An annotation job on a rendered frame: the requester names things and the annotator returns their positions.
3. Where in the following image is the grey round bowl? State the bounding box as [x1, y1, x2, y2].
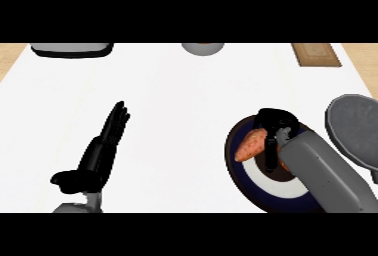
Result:
[180, 43, 226, 57]

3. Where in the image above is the grey pan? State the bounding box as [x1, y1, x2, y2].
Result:
[325, 93, 378, 185]

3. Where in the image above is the brown wooden board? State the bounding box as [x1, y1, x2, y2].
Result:
[289, 43, 344, 68]

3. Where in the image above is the dark blue white plate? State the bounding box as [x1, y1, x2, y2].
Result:
[224, 114, 328, 214]

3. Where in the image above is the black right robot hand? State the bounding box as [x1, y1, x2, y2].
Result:
[252, 108, 301, 174]

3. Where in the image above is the orange sweet potato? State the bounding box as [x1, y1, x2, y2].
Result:
[233, 128, 270, 163]

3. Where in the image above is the grey black appliance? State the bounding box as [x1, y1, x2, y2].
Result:
[29, 43, 115, 59]

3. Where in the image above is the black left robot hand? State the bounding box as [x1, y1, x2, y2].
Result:
[49, 100, 131, 195]

